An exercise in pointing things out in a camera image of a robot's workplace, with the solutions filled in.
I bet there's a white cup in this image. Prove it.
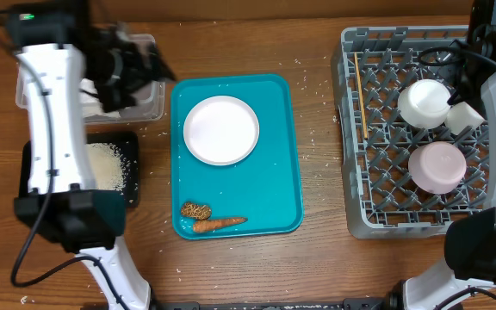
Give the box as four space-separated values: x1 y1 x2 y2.
444 102 485 135

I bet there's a white napkin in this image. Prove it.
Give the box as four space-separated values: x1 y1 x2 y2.
80 89 104 118

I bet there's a white plate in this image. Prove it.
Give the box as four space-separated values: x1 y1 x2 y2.
183 96 260 166

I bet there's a pink white bowl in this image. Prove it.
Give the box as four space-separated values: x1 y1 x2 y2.
408 141 467 194

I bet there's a wooden chopstick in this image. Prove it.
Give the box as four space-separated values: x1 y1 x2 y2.
354 52 369 140

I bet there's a teal plastic tray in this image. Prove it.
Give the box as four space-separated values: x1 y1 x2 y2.
170 74 304 240

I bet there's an orange carrot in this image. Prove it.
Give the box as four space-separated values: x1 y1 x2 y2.
192 217 247 233

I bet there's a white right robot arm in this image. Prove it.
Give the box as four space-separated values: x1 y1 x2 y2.
381 0 496 309

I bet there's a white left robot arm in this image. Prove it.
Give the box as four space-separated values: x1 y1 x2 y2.
5 1 175 309

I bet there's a grey dishwasher rack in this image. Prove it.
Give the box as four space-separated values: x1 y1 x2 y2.
332 25 489 239

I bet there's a clear plastic bin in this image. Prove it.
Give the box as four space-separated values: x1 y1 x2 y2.
15 34 165 124

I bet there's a black bin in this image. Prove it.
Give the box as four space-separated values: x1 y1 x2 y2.
17 131 140 210

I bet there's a white rice pile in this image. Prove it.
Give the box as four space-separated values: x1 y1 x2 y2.
87 143 125 191

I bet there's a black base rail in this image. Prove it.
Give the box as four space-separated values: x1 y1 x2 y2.
159 297 383 310

